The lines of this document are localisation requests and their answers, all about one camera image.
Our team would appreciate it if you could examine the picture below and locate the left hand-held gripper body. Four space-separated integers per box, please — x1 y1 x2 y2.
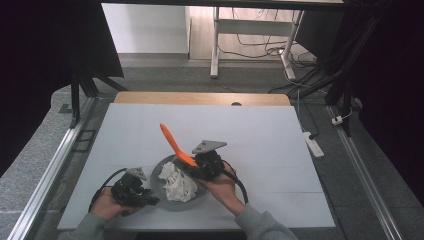
111 167 150 208

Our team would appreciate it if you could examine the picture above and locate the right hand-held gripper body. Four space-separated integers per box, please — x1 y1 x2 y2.
191 139 228 181

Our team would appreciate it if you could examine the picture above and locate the grey dustpan with orange edge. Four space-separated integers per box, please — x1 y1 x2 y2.
149 154 210 212

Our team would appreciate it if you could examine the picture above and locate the pile of white paper scraps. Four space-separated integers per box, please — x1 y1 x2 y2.
157 161 199 203

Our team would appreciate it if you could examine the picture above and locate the orange-handled grey brush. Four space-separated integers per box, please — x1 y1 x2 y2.
159 122 200 174

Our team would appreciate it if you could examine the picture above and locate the person's left hand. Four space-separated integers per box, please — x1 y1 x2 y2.
89 186 138 222

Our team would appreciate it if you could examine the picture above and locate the person's right hand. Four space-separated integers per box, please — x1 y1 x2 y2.
195 163 247 217

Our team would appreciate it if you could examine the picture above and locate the light wooden table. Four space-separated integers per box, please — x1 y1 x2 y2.
113 91 292 107

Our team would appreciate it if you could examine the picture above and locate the white power strip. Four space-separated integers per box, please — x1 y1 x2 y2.
302 131 325 159

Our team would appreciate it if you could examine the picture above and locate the black metal stand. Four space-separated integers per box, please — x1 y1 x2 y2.
68 71 129 130
289 13 384 138

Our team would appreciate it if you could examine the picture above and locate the black curtain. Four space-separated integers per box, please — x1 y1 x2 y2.
328 0 424 208
0 0 125 179

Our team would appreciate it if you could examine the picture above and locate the right hand-held gripper black cable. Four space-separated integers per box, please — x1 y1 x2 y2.
219 159 250 205

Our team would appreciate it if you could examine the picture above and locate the aluminium rail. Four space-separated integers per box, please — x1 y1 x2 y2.
325 105 405 240
7 96 98 240

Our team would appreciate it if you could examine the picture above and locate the black power strip cable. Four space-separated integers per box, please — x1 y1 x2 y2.
297 89 320 140

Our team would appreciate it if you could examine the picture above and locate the white metal desk frame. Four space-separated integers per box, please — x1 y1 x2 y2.
209 6 305 81

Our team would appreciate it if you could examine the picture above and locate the tangle of black floor cables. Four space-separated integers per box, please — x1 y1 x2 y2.
218 8 334 95

